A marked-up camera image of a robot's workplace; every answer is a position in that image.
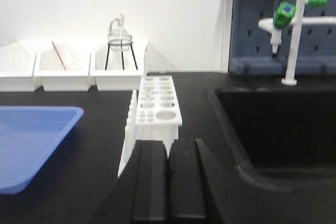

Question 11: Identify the right white storage bin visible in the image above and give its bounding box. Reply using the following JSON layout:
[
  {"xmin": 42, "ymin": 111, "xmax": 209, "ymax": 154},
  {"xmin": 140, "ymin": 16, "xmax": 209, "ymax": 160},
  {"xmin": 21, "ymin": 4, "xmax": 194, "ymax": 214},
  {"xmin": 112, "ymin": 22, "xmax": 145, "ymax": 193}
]
[{"xmin": 89, "ymin": 39, "xmax": 148, "ymax": 91}]

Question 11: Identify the white storage bin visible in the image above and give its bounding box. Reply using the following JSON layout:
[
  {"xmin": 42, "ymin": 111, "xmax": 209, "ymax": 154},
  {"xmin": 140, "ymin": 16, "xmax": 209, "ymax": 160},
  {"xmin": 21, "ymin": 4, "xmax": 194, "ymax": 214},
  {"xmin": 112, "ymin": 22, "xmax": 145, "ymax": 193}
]
[
  {"xmin": 89, "ymin": 39, "xmax": 148, "ymax": 91},
  {"xmin": 34, "ymin": 40, "xmax": 94, "ymax": 92},
  {"xmin": 1, "ymin": 43, "xmax": 39, "ymax": 92}
]

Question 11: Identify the white lab faucet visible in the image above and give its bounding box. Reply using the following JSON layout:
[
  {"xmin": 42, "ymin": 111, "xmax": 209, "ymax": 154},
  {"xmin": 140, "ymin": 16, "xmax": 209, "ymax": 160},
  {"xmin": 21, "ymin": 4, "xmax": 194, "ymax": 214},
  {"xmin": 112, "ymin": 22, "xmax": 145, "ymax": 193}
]
[{"xmin": 258, "ymin": 0, "xmax": 335, "ymax": 86}]

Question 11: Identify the white test tube rack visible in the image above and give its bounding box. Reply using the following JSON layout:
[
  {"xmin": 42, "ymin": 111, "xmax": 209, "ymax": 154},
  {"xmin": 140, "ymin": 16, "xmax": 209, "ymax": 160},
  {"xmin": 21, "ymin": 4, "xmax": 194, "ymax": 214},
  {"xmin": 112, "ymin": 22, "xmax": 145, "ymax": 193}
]
[{"xmin": 118, "ymin": 75, "xmax": 182, "ymax": 176}]

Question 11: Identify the glass flask on tripod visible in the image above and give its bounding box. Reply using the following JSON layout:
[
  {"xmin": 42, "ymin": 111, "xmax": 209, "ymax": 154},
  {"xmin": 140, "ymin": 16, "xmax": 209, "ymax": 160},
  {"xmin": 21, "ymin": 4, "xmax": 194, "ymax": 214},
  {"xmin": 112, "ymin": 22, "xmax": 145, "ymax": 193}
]
[{"xmin": 104, "ymin": 14, "xmax": 138, "ymax": 70}]

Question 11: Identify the black sink basin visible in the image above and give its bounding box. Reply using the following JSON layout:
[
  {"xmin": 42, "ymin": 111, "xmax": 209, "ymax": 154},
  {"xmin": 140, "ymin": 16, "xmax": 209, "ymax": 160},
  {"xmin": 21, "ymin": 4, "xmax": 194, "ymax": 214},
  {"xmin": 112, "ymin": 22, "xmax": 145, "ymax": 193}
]
[{"xmin": 208, "ymin": 88, "xmax": 335, "ymax": 190}]

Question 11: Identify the blue plastic tray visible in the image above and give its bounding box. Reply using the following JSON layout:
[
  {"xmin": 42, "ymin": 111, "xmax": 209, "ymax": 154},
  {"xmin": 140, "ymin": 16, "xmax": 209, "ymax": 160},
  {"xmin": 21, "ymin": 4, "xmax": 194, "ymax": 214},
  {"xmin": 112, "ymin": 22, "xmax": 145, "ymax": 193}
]
[{"xmin": 1, "ymin": 105, "xmax": 84, "ymax": 195}]

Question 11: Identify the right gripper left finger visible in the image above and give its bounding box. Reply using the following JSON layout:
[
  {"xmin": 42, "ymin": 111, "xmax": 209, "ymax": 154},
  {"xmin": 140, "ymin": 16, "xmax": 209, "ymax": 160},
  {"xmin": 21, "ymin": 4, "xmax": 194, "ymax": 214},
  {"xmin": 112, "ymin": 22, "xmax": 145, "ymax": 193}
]
[{"xmin": 89, "ymin": 140, "xmax": 168, "ymax": 223}]

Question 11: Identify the red glass thermometer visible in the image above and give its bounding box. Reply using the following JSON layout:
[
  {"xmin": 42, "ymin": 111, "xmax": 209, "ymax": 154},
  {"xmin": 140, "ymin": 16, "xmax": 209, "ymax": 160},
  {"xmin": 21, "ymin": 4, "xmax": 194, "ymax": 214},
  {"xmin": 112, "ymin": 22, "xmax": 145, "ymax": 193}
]
[{"xmin": 51, "ymin": 41, "xmax": 66, "ymax": 71}]

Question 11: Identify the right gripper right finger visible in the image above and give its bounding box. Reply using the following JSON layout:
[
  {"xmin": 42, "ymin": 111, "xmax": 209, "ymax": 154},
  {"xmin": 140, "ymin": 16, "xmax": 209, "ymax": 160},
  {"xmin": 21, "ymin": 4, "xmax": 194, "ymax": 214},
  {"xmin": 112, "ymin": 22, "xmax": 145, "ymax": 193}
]
[{"xmin": 169, "ymin": 138, "xmax": 252, "ymax": 223}]

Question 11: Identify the left white storage bin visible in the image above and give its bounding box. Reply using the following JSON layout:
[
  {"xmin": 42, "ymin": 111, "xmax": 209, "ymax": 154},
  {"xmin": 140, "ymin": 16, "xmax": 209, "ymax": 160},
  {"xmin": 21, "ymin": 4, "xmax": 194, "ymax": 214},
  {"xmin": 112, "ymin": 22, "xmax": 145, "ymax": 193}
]
[{"xmin": 1, "ymin": 43, "xmax": 39, "ymax": 92}]

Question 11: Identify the middle white storage bin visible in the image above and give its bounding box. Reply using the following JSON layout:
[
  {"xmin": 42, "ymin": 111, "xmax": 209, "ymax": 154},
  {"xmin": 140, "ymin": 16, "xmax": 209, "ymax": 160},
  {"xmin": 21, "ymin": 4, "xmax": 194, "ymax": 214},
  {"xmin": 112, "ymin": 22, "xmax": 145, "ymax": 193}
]
[{"xmin": 34, "ymin": 40, "xmax": 94, "ymax": 92}]

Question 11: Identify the grey pegboard drying rack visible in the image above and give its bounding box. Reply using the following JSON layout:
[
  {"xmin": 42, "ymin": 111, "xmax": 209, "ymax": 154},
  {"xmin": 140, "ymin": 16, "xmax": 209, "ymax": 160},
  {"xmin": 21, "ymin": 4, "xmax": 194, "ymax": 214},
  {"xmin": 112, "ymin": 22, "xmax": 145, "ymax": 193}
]
[{"xmin": 229, "ymin": 0, "xmax": 335, "ymax": 76}]

